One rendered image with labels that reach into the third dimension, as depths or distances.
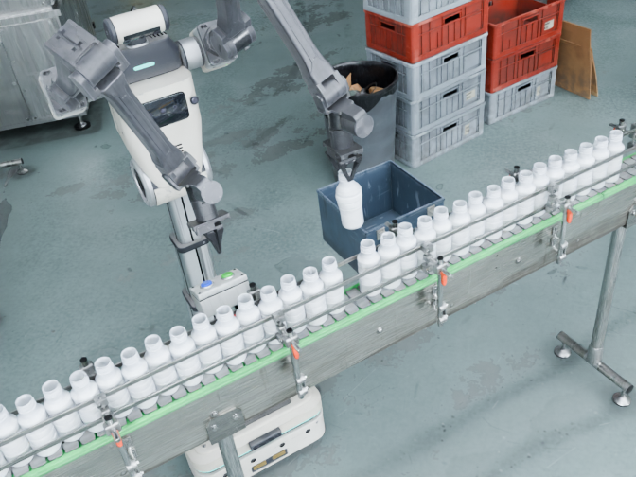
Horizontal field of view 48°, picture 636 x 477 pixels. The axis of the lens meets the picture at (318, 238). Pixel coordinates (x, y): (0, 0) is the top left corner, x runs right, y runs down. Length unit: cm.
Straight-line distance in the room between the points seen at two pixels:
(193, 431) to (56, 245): 256
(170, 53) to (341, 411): 159
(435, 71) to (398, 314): 237
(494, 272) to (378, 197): 65
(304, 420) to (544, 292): 137
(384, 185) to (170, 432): 125
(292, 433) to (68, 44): 168
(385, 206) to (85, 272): 189
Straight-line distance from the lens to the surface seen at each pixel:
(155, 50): 208
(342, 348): 192
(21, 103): 536
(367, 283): 189
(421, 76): 407
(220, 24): 195
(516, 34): 465
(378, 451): 282
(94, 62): 151
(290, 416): 265
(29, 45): 519
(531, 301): 341
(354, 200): 185
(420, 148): 428
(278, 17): 168
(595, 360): 303
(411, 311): 200
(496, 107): 474
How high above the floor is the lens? 229
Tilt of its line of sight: 37 degrees down
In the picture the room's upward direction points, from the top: 7 degrees counter-clockwise
